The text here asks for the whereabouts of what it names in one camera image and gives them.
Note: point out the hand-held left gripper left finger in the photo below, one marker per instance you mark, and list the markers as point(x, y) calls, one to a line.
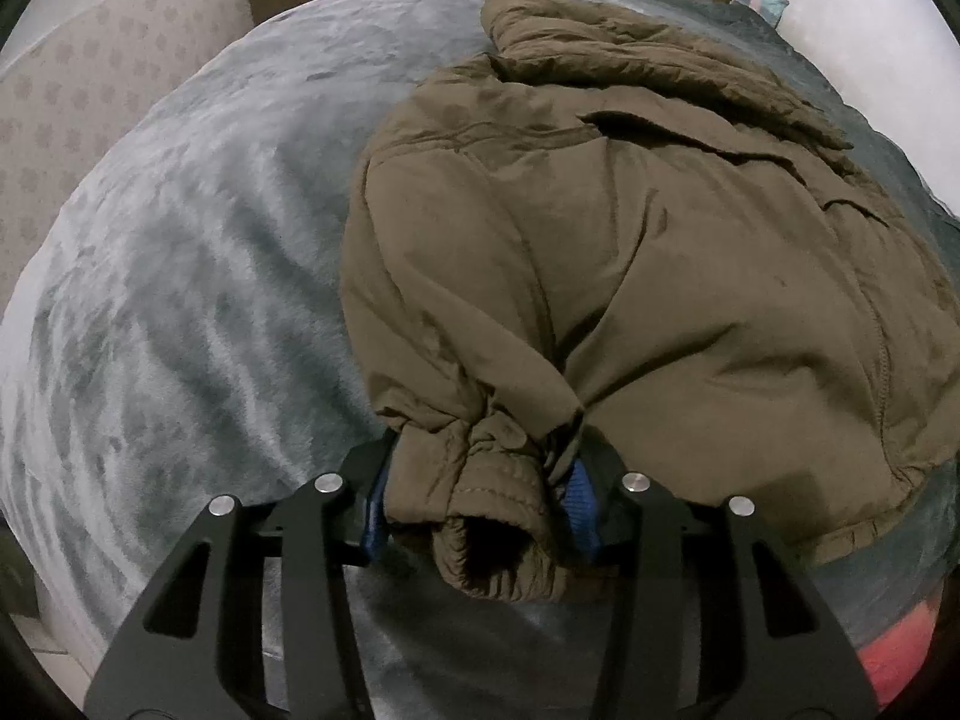
point(375, 514)

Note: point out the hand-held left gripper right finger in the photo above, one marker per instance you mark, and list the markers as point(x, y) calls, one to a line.
point(581, 502)

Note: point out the olive brown puffer jacket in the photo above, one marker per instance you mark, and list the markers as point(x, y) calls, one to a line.
point(675, 277)

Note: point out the grey plush blanket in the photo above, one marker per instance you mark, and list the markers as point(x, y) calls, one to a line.
point(187, 277)

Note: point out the person's pink clothing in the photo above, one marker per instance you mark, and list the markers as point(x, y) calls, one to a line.
point(896, 660)

